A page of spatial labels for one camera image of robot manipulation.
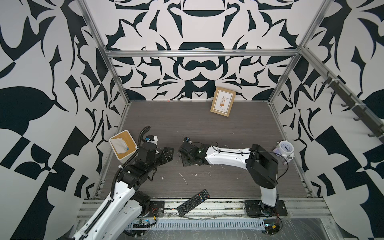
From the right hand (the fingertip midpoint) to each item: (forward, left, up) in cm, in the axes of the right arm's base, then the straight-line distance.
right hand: (184, 159), depth 87 cm
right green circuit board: (-31, -42, -6) cm, 52 cm away
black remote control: (-23, -2, -3) cm, 23 cm away
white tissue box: (+7, +35, +5) cm, 36 cm away
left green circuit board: (-30, +18, -4) cm, 35 cm away
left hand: (0, +7, +13) cm, 15 cm away
